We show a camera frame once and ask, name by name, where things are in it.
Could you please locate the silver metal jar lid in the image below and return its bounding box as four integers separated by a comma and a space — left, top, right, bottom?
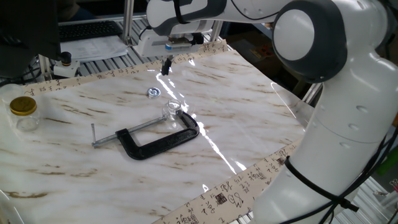
146, 86, 162, 99

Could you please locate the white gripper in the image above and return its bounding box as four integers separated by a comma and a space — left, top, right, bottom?
135, 29, 205, 77

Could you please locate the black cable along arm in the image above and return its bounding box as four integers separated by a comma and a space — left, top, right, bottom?
167, 0, 398, 224

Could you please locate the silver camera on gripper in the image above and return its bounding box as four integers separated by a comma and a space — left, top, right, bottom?
164, 42, 201, 52

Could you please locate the black C-clamp with steel screw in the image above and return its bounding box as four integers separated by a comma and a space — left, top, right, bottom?
91, 110, 201, 161

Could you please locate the small clear glass jar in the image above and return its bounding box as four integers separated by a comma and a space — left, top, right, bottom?
161, 98, 184, 123

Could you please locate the black computer monitor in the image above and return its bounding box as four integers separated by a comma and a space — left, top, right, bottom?
0, 0, 63, 78

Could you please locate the black computer keyboard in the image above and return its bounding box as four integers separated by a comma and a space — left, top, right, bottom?
58, 20, 124, 43

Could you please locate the beige calligraphy print paper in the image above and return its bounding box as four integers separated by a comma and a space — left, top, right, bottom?
21, 39, 304, 224

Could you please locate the white printed paper stack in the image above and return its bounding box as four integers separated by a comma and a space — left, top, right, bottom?
60, 35, 129, 63

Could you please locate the green object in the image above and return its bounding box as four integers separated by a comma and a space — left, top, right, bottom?
377, 146, 398, 177

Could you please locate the clear plastic container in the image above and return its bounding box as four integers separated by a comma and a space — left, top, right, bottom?
0, 83, 25, 105

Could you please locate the glass jar with gold lid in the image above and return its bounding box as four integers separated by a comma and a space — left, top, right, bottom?
9, 95, 41, 133

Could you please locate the marble pattern plastic sheet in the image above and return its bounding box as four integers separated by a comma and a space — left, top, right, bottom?
0, 49, 315, 224

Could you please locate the aluminium frame post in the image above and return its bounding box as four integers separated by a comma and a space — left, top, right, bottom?
121, 0, 136, 47

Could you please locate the white stand with black knob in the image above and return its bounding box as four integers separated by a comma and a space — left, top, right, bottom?
52, 51, 81, 78

